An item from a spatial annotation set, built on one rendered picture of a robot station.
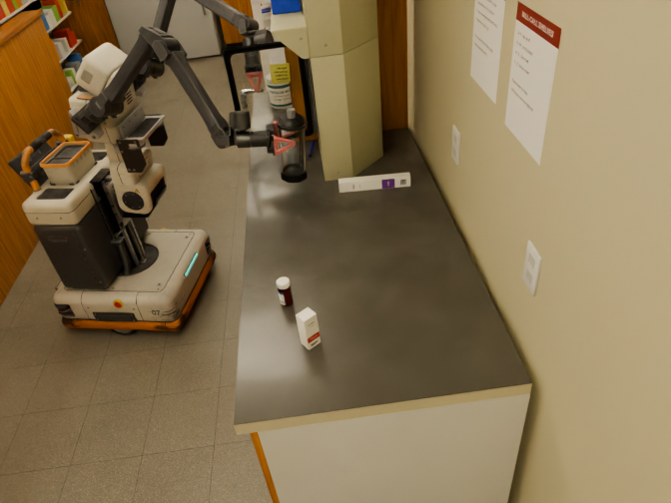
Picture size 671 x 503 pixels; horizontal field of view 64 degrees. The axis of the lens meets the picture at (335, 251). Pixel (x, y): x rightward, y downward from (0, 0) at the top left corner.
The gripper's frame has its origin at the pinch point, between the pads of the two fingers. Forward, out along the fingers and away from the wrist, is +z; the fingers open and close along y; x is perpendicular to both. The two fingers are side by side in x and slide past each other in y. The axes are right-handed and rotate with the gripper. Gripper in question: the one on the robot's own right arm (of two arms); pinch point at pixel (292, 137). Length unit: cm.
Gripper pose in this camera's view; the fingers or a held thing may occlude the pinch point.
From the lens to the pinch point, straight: 195.4
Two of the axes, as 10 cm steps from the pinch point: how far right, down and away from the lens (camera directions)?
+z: 10.0, -0.7, 0.6
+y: -0.9, -6.4, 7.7
